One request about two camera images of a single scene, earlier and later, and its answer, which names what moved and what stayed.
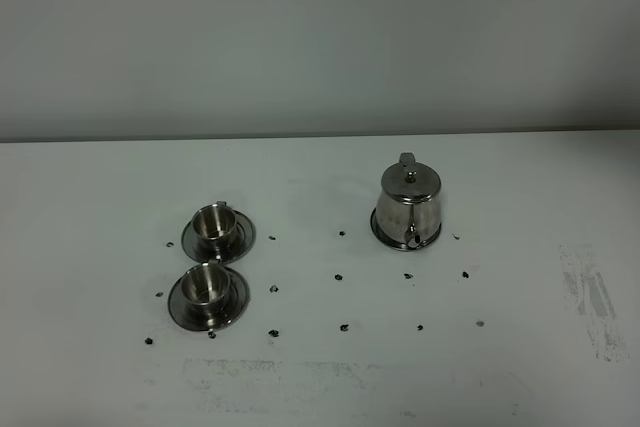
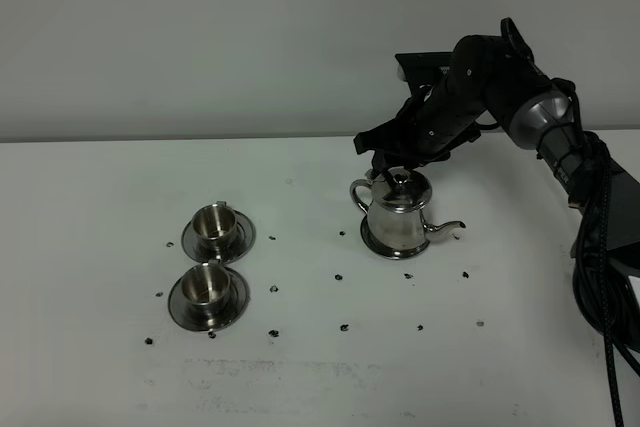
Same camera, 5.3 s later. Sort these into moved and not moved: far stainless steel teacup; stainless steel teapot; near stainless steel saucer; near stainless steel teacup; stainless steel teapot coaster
Moved: stainless steel teapot coaster; stainless steel teapot
Not moved: far stainless steel teacup; near stainless steel teacup; near stainless steel saucer
